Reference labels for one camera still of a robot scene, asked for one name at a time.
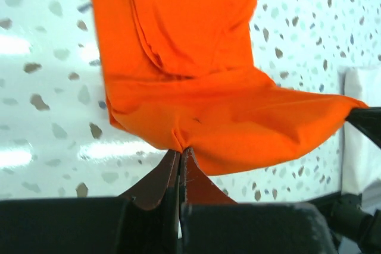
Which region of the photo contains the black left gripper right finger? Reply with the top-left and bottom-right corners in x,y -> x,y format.
180,148 -> 337,253

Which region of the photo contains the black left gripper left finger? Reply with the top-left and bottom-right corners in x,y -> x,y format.
1,150 -> 180,253

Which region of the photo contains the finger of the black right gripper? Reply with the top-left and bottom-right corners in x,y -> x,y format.
346,107 -> 381,148

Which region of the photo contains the orange t shirt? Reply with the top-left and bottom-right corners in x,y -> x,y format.
92,0 -> 364,175

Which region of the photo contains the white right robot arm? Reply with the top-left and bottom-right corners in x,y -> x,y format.
309,107 -> 380,253

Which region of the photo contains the white folded cloth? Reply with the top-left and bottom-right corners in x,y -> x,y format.
342,65 -> 380,212

